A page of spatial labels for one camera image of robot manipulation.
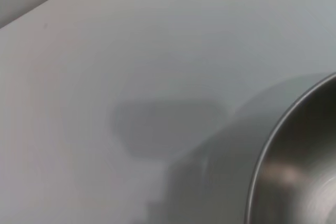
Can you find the stainless steel mixing bowl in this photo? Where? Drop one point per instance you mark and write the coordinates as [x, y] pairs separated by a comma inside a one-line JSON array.
[[296, 155]]

